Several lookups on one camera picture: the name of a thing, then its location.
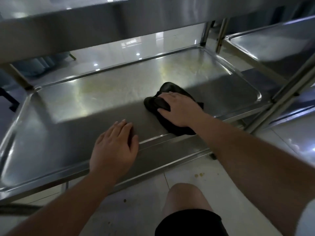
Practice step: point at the person's right hand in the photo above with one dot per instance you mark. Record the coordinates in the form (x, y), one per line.
(184, 110)

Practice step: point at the person's left hand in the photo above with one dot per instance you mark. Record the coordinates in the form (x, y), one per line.
(113, 149)

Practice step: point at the person's left thumb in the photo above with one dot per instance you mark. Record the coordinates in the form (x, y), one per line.
(134, 146)

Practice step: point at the person's right thumb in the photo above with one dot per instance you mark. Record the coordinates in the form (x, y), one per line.
(165, 113)

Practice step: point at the black cleaning cloth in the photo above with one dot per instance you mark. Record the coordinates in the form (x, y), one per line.
(157, 104)

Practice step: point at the person's right forearm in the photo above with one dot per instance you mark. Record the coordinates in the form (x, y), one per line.
(256, 169)

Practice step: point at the person's left forearm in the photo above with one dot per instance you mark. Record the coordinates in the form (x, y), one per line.
(64, 201)

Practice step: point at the large stainless steel cart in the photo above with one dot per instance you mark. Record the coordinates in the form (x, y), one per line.
(98, 95)

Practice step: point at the person's bare leg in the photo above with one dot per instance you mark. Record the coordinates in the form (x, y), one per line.
(187, 197)

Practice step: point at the black shorts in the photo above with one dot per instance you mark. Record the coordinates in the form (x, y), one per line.
(189, 224)

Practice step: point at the small stainless steel cart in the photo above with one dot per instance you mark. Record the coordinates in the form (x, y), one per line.
(270, 46)

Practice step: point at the black furniture base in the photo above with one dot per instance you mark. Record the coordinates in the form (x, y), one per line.
(8, 98)

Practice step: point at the white shirt sleeve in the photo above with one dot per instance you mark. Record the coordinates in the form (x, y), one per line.
(307, 221)

